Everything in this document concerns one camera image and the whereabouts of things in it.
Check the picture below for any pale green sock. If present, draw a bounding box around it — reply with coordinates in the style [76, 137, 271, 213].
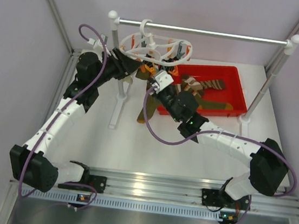
[123, 76, 133, 85]

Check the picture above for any white metal drying rack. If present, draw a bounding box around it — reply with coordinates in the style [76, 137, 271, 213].
[108, 10, 299, 135]

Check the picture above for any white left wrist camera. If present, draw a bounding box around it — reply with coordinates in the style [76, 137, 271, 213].
[88, 34, 108, 52]

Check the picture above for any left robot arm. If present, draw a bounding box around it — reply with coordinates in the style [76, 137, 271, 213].
[9, 48, 142, 193]

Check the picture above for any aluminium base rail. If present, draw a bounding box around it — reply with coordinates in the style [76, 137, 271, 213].
[22, 168, 299, 224]

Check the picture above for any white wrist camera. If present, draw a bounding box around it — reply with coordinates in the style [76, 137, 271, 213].
[88, 34, 108, 52]
[152, 70, 173, 93]

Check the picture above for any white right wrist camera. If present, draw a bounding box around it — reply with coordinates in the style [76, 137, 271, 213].
[152, 70, 173, 93]

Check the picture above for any olive green striped sock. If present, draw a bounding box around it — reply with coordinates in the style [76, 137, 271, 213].
[135, 67, 160, 124]

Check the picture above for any orange clothes peg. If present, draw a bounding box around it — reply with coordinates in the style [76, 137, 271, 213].
[140, 64, 157, 77]

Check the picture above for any brown beige striped sock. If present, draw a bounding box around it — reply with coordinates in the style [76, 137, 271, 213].
[181, 74, 226, 95]

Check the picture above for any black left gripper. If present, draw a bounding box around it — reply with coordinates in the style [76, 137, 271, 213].
[90, 45, 144, 93]

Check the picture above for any red plastic tray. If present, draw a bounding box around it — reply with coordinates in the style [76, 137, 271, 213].
[156, 57, 253, 126]

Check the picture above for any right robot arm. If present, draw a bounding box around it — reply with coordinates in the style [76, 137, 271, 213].
[147, 80, 288, 208]

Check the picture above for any white round clip hanger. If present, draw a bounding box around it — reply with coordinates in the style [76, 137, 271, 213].
[119, 19, 193, 67]

